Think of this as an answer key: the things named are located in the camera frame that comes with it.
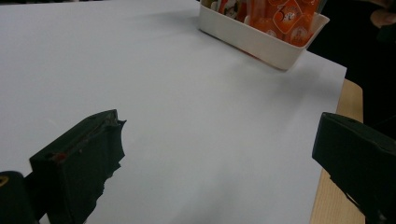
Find white table cover sheet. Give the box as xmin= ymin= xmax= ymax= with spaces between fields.
xmin=0 ymin=0 xmax=347 ymax=224

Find gold foil packet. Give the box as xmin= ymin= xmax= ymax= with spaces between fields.
xmin=200 ymin=0 xmax=219 ymax=10

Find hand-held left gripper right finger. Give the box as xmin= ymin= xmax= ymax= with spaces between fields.
xmin=312 ymin=112 xmax=396 ymax=224

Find cream plastic bin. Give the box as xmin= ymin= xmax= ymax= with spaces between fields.
xmin=198 ymin=3 xmax=331 ymax=71

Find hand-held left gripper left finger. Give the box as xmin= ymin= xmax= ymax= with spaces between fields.
xmin=29 ymin=109 xmax=127 ymax=224

